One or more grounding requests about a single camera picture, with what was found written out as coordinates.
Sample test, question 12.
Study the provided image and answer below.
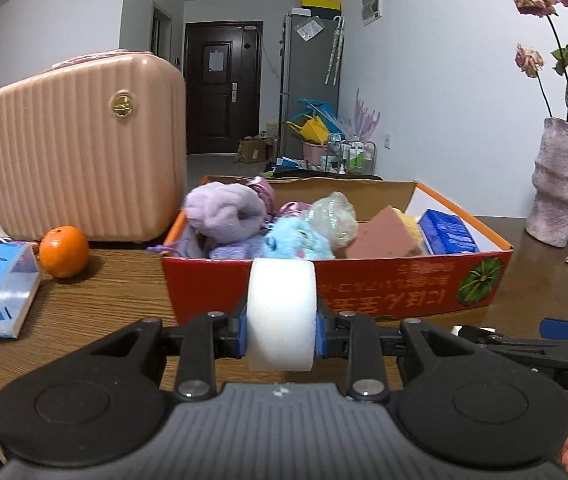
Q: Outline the dark brown entrance door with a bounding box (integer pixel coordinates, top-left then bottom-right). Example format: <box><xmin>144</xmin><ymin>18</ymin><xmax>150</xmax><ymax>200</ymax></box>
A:
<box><xmin>184</xmin><ymin>21</ymin><xmax>264</xmax><ymax>156</ymax></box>

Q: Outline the red cardboard box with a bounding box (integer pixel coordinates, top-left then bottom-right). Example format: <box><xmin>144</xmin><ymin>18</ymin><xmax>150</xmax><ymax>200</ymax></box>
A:
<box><xmin>160</xmin><ymin>175</ymin><xmax>514</xmax><ymax>326</ymax></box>

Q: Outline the orange fruit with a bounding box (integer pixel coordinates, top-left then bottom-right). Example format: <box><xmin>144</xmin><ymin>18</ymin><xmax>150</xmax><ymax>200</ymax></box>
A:
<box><xmin>39</xmin><ymin>225</ymin><xmax>90</xmax><ymax>279</ymax></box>

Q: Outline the yellow bag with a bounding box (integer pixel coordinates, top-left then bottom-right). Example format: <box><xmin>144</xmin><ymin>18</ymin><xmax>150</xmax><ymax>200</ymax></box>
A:
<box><xmin>286</xmin><ymin>116</ymin><xmax>330</xmax><ymax>143</ymax></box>

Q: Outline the interior door frame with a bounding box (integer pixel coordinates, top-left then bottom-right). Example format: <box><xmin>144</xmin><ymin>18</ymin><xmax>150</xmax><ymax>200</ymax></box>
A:
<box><xmin>151</xmin><ymin>2</ymin><xmax>172</xmax><ymax>58</ymax></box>

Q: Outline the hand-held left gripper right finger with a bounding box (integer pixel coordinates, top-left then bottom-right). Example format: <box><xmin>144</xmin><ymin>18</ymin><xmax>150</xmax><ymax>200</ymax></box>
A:
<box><xmin>314</xmin><ymin>312</ymin><xmax>485</xmax><ymax>403</ymax></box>

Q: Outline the blue plastic frame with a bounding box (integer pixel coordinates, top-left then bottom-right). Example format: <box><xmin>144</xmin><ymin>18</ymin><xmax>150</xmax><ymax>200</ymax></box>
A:
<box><xmin>298</xmin><ymin>99</ymin><xmax>337</xmax><ymax>121</ymax></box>

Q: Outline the pink bucket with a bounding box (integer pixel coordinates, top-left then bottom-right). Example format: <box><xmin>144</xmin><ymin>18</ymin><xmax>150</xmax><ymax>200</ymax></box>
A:
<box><xmin>302</xmin><ymin>140</ymin><xmax>330</xmax><ymax>163</ymax></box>

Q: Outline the textured pink vase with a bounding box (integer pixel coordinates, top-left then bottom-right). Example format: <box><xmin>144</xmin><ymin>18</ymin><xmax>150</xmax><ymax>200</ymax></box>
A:
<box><xmin>525</xmin><ymin>116</ymin><xmax>568</xmax><ymax>249</ymax></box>

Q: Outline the purple feathery decoration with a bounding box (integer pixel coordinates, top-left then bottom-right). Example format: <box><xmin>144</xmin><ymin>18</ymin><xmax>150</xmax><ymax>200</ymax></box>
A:
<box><xmin>351</xmin><ymin>89</ymin><xmax>381</xmax><ymax>138</ymax></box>

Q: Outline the purple drawstring pouch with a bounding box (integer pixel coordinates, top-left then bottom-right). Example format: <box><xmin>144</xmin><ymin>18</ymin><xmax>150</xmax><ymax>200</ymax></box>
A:
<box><xmin>146</xmin><ymin>230</ymin><xmax>215</xmax><ymax>259</ymax></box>

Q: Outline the blue plush toy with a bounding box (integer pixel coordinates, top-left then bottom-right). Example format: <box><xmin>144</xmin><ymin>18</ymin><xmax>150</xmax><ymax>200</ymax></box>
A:
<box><xmin>263</xmin><ymin>216</ymin><xmax>336</xmax><ymax>261</ymax></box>

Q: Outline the yellow and black box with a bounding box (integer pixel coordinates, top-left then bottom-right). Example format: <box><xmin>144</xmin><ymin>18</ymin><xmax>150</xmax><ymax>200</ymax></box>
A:
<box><xmin>300</xmin><ymin>0</ymin><xmax>342</xmax><ymax>15</ymax></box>

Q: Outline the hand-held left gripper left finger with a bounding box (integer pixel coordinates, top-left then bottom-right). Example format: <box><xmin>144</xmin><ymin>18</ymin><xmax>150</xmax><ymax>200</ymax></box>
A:
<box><xmin>81</xmin><ymin>312</ymin><xmax>250</xmax><ymax>401</ymax></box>

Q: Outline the clear plastic bag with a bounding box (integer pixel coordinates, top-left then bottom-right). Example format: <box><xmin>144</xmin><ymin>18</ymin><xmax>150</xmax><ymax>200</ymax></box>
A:
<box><xmin>296</xmin><ymin>19</ymin><xmax>324</xmax><ymax>42</ymax></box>

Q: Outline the white folded umbrella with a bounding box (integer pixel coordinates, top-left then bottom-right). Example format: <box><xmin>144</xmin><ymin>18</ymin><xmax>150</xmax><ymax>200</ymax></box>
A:
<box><xmin>325</xmin><ymin>15</ymin><xmax>345</xmax><ymax>86</ymax></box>

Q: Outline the blue handkerchief box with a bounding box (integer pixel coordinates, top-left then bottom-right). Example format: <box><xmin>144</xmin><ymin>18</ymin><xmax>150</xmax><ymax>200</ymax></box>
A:
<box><xmin>418</xmin><ymin>208</ymin><xmax>481</xmax><ymax>256</ymax></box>

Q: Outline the brown cardboard box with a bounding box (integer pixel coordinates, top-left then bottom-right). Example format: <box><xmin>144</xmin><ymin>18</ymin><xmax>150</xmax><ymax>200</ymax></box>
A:
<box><xmin>238</xmin><ymin>138</ymin><xmax>267</xmax><ymax>163</ymax></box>

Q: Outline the trolley with bottles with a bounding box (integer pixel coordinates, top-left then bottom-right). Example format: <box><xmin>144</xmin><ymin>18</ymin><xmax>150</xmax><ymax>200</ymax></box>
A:
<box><xmin>321</xmin><ymin>137</ymin><xmax>377</xmax><ymax>176</ymax></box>

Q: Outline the lavender fluffy headband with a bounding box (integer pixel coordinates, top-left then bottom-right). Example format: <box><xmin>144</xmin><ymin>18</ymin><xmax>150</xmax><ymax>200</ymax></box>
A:
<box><xmin>184</xmin><ymin>182</ymin><xmax>270</xmax><ymax>261</ymax></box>

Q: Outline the pink ribbed suitcase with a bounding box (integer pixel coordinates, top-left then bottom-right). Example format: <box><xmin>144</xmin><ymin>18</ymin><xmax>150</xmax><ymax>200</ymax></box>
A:
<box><xmin>0</xmin><ymin>49</ymin><xmax>188</xmax><ymax>243</ymax></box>

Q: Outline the clear plastic bundle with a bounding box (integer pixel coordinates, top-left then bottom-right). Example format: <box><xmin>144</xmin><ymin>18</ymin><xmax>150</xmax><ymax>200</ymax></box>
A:
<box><xmin>309</xmin><ymin>191</ymin><xmax>360</xmax><ymax>253</ymax></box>

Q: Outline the grey refrigerator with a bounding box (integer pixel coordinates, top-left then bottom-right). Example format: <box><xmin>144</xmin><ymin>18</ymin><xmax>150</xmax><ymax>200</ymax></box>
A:
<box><xmin>279</xmin><ymin>12</ymin><xmax>342</xmax><ymax>161</ymax></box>

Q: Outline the pink layered sponge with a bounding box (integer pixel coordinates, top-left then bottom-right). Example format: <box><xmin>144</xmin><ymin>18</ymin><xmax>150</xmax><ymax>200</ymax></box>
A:
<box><xmin>346</xmin><ymin>205</ymin><xmax>425</xmax><ymax>260</ymax></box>

